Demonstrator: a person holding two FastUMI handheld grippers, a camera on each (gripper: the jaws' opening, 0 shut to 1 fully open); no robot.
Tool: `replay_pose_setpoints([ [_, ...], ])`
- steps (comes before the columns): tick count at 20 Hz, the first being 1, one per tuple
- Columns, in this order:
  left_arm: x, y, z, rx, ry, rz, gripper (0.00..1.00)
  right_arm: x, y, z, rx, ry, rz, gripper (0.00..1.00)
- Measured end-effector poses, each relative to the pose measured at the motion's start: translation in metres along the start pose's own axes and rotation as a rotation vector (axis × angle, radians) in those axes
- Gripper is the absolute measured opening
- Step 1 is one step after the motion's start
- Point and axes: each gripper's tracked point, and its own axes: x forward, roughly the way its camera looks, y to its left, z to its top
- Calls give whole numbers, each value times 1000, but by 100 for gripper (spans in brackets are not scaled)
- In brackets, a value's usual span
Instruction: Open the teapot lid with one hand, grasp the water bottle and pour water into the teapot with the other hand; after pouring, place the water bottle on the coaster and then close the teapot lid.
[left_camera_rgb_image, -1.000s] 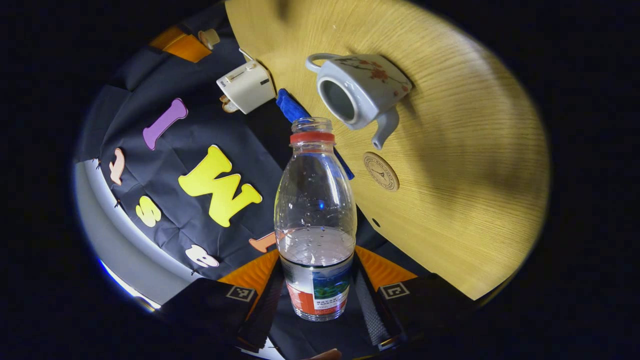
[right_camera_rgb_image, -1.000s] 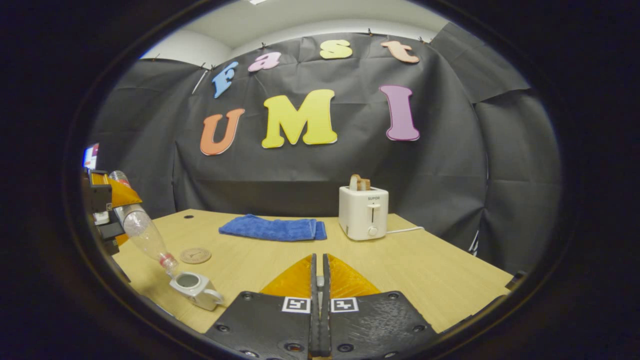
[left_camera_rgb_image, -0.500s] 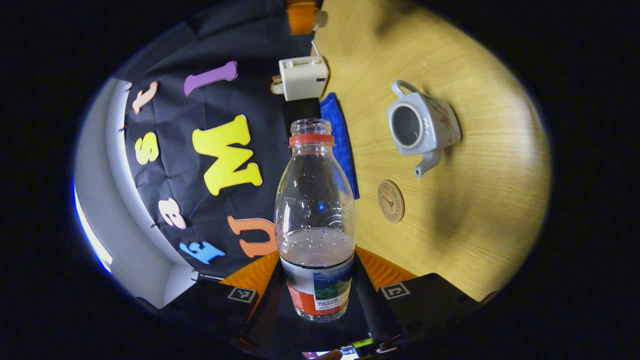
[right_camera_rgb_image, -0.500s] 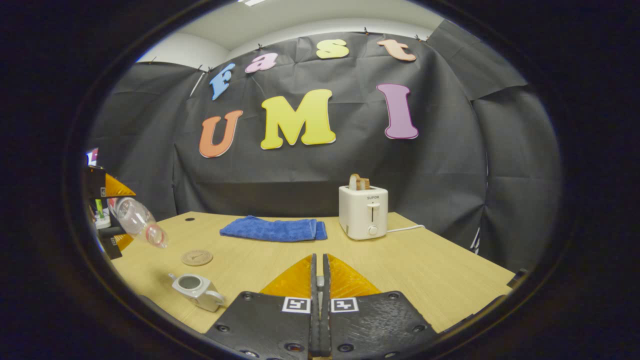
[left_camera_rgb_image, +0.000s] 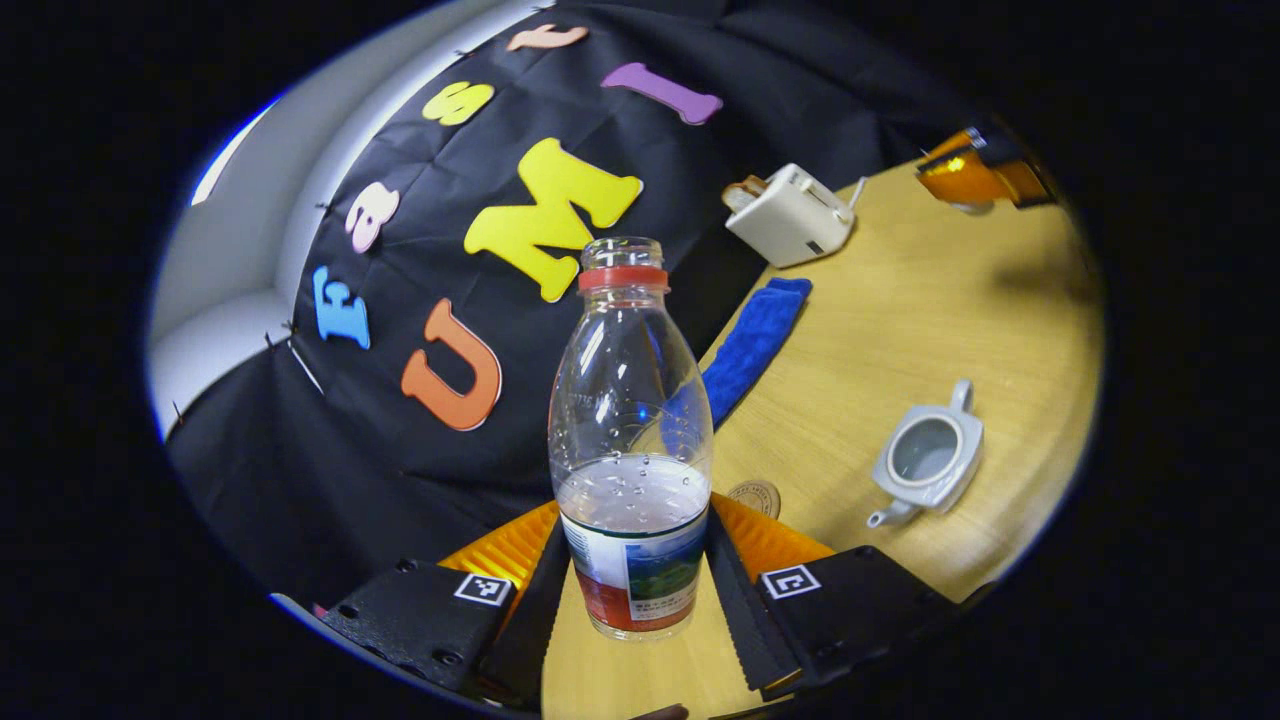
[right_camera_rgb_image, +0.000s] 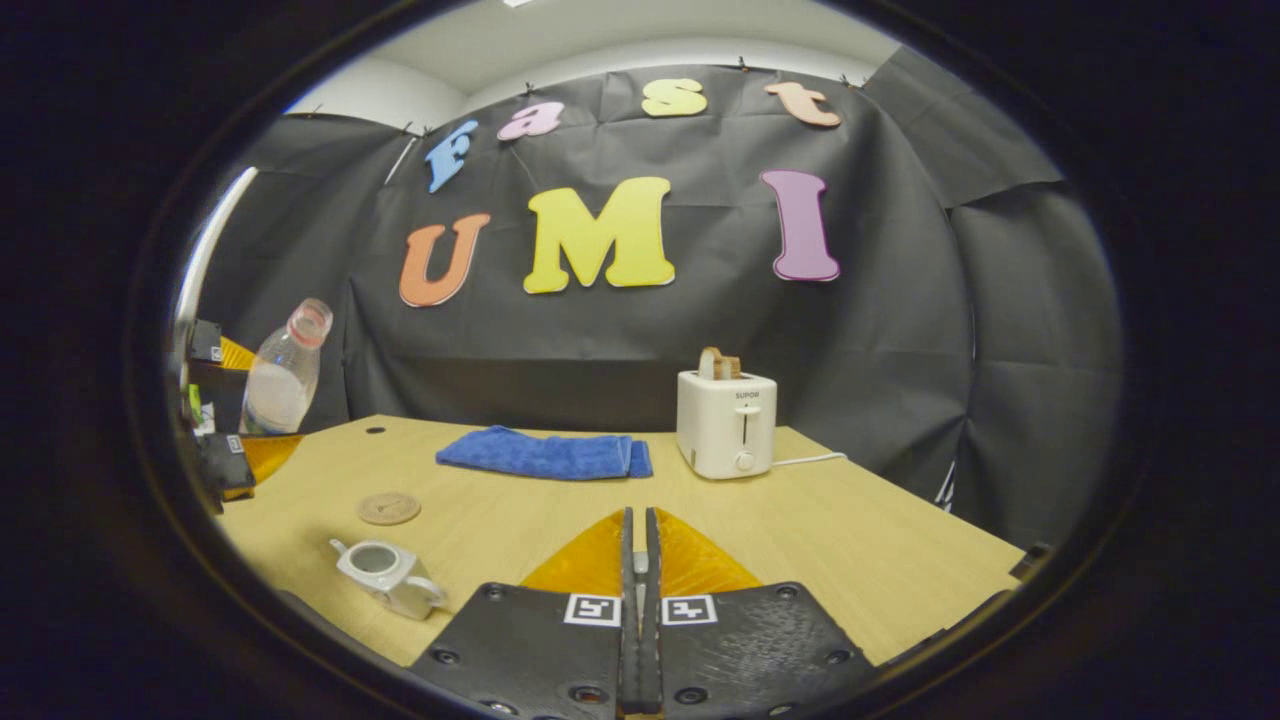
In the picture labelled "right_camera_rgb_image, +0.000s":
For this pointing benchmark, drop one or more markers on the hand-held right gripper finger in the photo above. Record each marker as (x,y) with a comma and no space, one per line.
(652,650)
(630,650)

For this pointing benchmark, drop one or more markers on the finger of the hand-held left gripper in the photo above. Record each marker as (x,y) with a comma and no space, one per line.
(225,465)
(205,345)

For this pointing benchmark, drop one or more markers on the clear plastic water bottle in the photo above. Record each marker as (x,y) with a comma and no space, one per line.
(280,385)

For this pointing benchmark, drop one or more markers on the round wooden coaster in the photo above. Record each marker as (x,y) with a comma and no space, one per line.
(389,509)

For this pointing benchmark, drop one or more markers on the white teacup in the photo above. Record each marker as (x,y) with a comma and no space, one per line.
(385,580)

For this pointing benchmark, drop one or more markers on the blue towel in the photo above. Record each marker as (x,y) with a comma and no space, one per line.
(540,455)

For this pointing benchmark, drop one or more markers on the white toaster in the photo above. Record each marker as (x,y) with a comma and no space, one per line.
(725,425)

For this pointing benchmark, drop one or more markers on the bread slice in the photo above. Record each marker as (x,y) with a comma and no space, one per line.
(712,363)

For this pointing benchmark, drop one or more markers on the black backdrop cloth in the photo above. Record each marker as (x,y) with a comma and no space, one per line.
(900,330)

